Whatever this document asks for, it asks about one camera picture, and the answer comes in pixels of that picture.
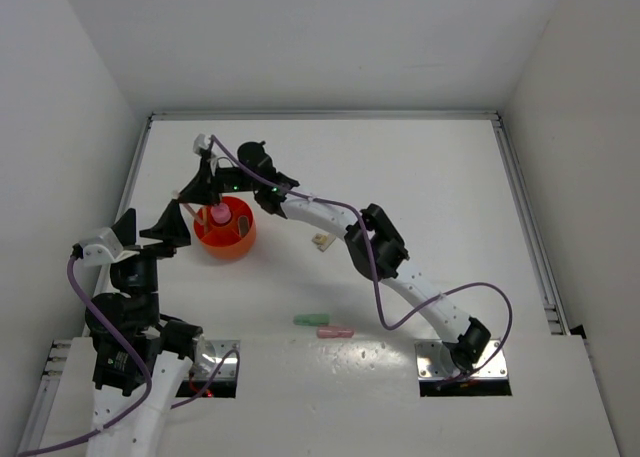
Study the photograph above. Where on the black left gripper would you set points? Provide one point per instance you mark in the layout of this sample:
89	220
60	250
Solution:
172	227

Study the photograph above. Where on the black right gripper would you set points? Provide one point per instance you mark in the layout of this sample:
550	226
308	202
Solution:
203	189

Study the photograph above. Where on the pink lead refill tube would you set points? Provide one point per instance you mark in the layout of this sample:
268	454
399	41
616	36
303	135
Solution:
186	206

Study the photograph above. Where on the pink capped clear bottle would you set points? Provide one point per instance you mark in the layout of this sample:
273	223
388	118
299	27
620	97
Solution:
220	214

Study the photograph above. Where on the beige white correction tape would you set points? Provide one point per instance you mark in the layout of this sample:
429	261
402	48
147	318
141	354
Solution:
244	226

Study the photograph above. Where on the green highlighter marker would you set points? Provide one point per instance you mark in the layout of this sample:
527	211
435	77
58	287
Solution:
313	319

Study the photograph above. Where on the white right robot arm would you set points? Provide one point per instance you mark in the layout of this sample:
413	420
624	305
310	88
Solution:
376	248

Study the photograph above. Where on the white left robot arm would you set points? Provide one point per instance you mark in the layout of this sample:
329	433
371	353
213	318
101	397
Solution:
141	357

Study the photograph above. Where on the orange round divided container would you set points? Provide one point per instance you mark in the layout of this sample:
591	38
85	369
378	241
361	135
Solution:
223	242

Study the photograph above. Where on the beige eraser pair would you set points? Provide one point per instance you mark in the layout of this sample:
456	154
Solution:
323	241

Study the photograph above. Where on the pink highlighter marker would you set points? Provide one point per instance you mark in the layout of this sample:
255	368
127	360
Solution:
333	332

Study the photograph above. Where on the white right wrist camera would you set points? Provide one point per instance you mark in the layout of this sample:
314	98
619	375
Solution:
203	148

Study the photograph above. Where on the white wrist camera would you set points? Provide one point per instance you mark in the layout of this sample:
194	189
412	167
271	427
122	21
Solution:
203	148
101	248

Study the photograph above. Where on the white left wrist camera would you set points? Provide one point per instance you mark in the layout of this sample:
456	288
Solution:
101	248

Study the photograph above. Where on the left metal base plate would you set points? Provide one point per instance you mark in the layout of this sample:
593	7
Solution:
211	354

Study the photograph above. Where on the metal base plate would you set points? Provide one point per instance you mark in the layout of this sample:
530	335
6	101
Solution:
211	354
434	362

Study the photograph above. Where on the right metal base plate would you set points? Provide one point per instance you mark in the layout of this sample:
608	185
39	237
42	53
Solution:
434	362

